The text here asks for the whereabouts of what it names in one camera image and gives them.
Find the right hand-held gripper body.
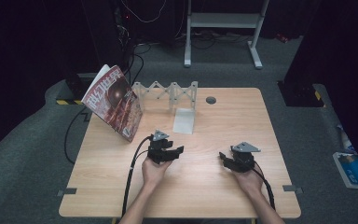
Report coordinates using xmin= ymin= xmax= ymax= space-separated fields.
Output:
xmin=228 ymin=141 xmax=262 ymax=174

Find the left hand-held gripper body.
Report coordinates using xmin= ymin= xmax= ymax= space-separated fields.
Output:
xmin=146 ymin=129 xmax=171 ymax=165

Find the white expandable bookend rack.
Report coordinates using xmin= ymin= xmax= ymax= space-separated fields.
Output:
xmin=131 ymin=80 xmax=200 ymax=135

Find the red magazine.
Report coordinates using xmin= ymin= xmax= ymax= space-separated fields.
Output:
xmin=81 ymin=63 xmax=144 ymax=144

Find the person's left hand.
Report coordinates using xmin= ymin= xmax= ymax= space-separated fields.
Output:
xmin=141 ymin=156 xmax=172 ymax=189

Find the person's right hand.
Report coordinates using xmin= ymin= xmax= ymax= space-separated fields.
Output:
xmin=231 ymin=167 xmax=264 ymax=196

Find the black base with yellow mark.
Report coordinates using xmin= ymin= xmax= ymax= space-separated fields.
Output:
xmin=277 ymin=80 xmax=326 ymax=108

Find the black yellow striped base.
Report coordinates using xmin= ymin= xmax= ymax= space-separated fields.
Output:
xmin=55 ymin=73 xmax=103 ymax=106

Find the white bottle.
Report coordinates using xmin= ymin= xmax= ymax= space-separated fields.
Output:
xmin=336 ymin=123 xmax=357 ymax=153

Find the blue and white box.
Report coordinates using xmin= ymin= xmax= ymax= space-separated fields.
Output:
xmin=332 ymin=151 xmax=358 ymax=190

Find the black equipment tower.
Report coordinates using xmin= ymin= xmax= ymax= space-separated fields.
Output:
xmin=80 ymin=0 xmax=135 ymax=72

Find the small red item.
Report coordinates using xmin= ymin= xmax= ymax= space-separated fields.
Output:
xmin=275 ymin=33 xmax=290 ymax=44

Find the white metal stand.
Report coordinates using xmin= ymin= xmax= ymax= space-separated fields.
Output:
xmin=184 ymin=0 xmax=270 ymax=70

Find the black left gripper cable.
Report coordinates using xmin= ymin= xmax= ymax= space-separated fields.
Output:
xmin=121 ymin=134 xmax=154 ymax=217

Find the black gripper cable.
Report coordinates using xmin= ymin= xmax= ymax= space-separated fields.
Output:
xmin=251 ymin=161 xmax=277 ymax=211
xmin=121 ymin=134 xmax=154 ymax=217

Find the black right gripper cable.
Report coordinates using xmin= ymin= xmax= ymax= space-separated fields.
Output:
xmin=251 ymin=161 xmax=277 ymax=211

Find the black cable bundle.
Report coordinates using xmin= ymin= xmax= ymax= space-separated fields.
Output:
xmin=117 ymin=43 xmax=153 ymax=88

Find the black floor cable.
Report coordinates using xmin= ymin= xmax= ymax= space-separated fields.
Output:
xmin=63 ymin=105 xmax=91 ymax=165

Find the white hanging cable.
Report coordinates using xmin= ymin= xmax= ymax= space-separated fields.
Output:
xmin=120 ymin=0 xmax=168 ymax=24

